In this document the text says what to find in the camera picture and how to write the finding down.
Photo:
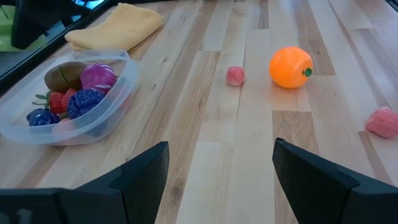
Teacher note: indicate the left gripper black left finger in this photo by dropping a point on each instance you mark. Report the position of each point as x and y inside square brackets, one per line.
[93, 202]

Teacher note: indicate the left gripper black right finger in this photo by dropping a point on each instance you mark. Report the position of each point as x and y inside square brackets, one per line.
[335, 199]

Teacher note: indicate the blue berry toy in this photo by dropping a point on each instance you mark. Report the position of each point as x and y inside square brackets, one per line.
[42, 117]

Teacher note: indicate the purple grape cluster toy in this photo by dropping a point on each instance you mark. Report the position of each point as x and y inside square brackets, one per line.
[85, 101]

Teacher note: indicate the magenta red cabbage toy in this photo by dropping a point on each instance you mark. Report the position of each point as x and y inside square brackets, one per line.
[98, 77]

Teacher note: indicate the brown kiwi toy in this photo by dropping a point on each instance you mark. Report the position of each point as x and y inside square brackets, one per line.
[60, 77]

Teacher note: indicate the orange fruit toy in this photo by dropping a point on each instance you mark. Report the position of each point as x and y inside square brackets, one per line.
[289, 67]

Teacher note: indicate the clear plastic tupperware container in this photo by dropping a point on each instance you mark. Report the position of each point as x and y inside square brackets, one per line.
[124, 84]

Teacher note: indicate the folded yellow cloth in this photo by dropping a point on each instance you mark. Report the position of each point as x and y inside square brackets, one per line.
[118, 28]

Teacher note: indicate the black chair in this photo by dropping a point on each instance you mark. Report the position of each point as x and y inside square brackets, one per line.
[28, 21]

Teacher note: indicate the black aluminium table frame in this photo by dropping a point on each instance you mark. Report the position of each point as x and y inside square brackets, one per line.
[46, 51]

